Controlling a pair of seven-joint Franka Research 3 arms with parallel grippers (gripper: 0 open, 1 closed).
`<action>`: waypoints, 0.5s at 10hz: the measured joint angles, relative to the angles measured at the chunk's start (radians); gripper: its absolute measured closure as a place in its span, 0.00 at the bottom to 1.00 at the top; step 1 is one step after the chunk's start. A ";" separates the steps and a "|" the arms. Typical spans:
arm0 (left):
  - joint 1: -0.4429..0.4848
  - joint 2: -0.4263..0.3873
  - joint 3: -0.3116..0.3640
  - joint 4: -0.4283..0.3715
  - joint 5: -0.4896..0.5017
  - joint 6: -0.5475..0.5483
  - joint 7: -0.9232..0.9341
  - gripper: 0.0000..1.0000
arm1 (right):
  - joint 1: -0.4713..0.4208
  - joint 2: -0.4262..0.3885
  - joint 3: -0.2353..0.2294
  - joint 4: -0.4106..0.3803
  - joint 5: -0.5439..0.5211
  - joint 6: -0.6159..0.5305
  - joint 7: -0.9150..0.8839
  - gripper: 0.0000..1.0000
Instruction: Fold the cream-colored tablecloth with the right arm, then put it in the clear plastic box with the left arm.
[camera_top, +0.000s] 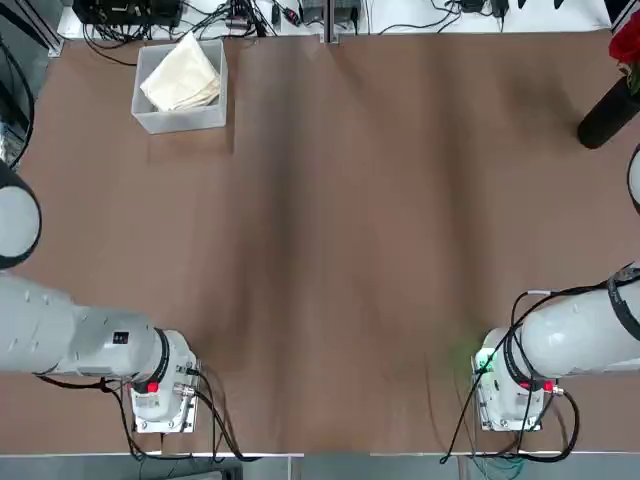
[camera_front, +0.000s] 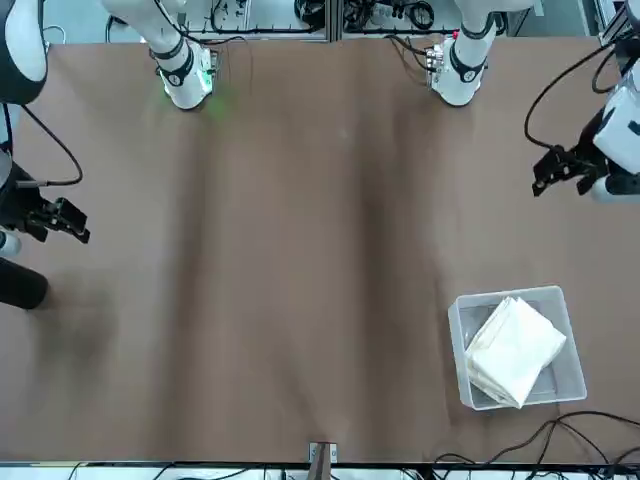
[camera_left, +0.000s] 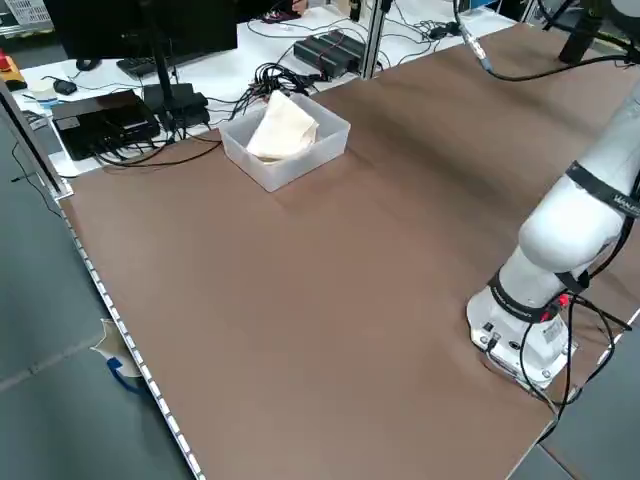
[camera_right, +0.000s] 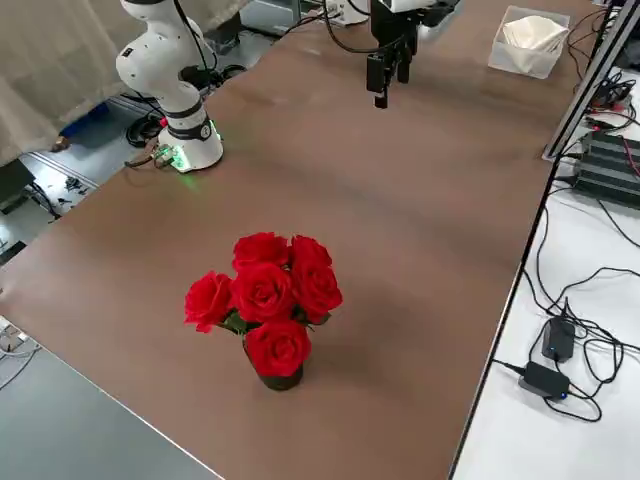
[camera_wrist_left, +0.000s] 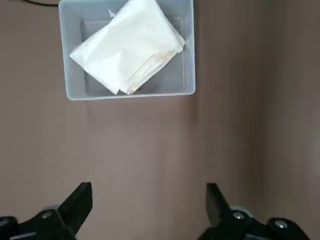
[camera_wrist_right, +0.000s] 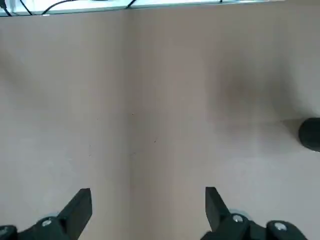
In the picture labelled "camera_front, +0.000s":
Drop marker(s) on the clear plastic box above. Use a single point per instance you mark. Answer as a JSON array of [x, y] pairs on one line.
[[570, 345]]

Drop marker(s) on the cream tablecloth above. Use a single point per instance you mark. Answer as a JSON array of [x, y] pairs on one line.
[[515, 350]]

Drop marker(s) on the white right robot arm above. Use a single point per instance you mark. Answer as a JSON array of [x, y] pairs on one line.
[[182, 85]]

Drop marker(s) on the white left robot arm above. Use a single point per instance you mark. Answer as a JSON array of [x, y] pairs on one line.
[[462, 75]]

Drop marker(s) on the aluminium frame post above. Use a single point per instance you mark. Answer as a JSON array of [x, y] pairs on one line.
[[322, 460], [332, 20]]

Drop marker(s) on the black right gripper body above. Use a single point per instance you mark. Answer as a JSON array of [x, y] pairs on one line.
[[17, 200]]

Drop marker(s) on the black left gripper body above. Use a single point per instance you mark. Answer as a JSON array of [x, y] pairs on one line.
[[592, 150]]

